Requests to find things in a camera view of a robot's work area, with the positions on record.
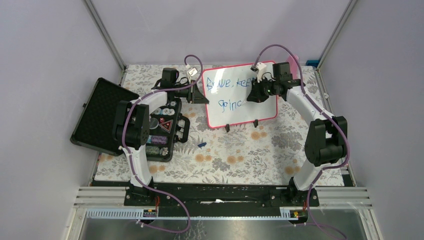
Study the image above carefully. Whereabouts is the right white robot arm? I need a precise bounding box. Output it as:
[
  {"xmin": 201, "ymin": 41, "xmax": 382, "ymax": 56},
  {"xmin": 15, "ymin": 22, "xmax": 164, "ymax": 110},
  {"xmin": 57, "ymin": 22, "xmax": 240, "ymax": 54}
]
[{"xmin": 246, "ymin": 62, "xmax": 348, "ymax": 206}]

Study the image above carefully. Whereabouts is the open black case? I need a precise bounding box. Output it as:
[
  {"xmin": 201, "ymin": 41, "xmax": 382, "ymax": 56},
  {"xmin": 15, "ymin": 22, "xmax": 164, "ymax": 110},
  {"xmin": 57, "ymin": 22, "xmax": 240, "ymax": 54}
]
[{"xmin": 70, "ymin": 78, "xmax": 190, "ymax": 162}]

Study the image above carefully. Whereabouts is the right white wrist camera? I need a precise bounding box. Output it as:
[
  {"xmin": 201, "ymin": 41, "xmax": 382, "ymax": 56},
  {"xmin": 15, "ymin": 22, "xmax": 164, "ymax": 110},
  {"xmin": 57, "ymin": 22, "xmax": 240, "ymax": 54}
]
[{"xmin": 250, "ymin": 62, "xmax": 273, "ymax": 83}]

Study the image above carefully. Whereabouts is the pink framed whiteboard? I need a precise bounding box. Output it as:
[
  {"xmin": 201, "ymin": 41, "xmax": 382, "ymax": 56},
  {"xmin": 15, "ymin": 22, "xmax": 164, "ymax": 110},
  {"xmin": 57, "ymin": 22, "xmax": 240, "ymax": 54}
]
[{"xmin": 202, "ymin": 63, "xmax": 278, "ymax": 129}]

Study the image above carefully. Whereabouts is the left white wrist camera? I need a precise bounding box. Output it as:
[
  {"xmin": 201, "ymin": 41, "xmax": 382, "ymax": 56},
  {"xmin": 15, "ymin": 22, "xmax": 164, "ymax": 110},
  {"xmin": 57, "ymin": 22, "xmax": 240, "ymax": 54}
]
[{"xmin": 185, "ymin": 64, "xmax": 199, "ymax": 80}]

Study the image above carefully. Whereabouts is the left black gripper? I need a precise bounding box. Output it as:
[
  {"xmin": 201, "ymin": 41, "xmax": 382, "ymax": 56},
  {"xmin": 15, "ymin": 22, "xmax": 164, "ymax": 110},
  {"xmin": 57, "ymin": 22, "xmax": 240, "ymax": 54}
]
[{"xmin": 171, "ymin": 79, "xmax": 209, "ymax": 104}]

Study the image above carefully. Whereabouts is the purple cable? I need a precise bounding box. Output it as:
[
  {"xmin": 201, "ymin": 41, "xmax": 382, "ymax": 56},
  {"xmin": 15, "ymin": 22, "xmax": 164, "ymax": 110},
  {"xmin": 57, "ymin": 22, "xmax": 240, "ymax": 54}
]
[
  {"xmin": 255, "ymin": 44, "xmax": 351, "ymax": 239},
  {"xmin": 121, "ymin": 54, "xmax": 204, "ymax": 234}
]

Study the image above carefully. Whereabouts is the blue corner object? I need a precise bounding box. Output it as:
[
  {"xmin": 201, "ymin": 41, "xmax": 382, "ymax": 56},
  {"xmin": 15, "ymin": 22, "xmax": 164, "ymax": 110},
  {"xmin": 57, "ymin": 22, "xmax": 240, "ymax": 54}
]
[{"xmin": 305, "ymin": 59, "xmax": 320, "ymax": 68}]

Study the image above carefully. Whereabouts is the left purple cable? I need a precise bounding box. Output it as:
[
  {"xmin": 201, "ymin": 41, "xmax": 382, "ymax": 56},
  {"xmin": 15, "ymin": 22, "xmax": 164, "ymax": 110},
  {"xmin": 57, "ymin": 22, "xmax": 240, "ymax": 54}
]
[{"xmin": 121, "ymin": 54, "xmax": 204, "ymax": 234}]

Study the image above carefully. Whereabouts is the blue marker cap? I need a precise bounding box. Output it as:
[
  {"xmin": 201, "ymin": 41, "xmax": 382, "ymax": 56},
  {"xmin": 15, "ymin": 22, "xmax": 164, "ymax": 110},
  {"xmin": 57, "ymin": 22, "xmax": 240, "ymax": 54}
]
[{"xmin": 197, "ymin": 142, "xmax": 207, "ymax": 148}]

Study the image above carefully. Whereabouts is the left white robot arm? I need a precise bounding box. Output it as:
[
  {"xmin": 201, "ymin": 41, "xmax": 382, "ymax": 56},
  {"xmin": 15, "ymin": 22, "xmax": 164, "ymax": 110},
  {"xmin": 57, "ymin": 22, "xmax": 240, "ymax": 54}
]
[{"xmin": 112, "ymin": 65, "xmax": 208, "ymax": 206}]

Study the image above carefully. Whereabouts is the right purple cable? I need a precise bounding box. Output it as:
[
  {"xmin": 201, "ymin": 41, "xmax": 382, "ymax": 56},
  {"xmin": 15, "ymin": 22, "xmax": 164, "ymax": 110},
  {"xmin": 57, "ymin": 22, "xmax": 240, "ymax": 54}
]
[{"xmin": 255, "ymin": 44, "xmax": 351, "ymax": 239}]

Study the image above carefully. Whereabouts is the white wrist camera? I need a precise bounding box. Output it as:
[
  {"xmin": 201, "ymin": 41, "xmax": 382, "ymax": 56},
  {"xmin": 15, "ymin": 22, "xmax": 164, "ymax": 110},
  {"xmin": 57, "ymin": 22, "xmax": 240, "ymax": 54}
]
[
  {"xmin": 250, "ymin": 62, "xmax": 273, "ymax": 83},
  {"xmin": 185, "ymin": 64, "xmax": 199, "ymax": 80}
]

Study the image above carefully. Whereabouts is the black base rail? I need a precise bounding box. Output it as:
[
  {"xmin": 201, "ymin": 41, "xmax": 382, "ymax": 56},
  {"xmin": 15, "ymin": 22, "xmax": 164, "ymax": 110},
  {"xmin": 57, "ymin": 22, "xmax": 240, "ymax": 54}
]
[{"xmin": 124, "ymin": 182, "xmax": 320, "ymax": 218}]

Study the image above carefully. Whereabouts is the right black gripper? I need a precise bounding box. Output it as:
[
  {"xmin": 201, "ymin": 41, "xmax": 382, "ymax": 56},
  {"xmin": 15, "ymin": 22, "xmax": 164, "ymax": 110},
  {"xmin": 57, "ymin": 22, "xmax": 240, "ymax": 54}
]
[{"xmin": 247, "ymin": 75, "xmax": 280, "ymax": 104}]

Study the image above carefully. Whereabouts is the pink eraser block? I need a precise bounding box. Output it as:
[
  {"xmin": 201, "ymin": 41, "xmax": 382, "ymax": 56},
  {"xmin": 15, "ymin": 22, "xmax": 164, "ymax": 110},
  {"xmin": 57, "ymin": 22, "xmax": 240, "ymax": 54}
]
[{"xmin": 286, "ymin": 55, "xmax": 299, "ymax": 68}]

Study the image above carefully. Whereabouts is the floral table mat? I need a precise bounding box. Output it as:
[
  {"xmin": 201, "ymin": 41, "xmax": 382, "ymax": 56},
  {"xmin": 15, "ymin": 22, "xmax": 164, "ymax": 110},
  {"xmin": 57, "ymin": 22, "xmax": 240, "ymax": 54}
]
[{"xmin": 91, "ymin": 64, "xmax": 309, "ymax": 186}]

